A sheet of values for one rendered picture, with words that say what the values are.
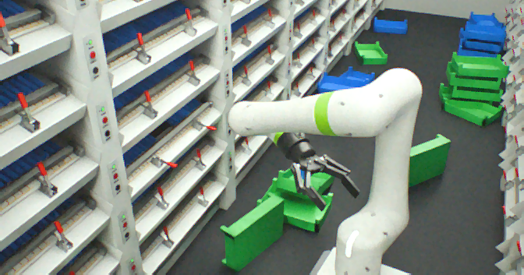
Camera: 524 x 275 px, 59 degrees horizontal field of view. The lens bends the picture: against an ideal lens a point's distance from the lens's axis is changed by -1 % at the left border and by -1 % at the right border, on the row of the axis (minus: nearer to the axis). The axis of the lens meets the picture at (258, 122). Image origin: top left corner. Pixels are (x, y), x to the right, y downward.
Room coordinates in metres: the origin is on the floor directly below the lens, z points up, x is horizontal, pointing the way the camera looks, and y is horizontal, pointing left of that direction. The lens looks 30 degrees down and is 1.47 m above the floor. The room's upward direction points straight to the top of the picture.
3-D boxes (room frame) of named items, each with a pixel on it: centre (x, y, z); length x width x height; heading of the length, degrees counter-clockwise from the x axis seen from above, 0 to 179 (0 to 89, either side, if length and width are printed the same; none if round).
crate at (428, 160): (1.96, -0.83, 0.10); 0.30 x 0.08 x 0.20; 119
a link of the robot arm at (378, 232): (0.98, -0.30, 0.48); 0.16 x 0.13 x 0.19; 140
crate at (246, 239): (1.45, 0.02, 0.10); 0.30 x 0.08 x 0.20; 138
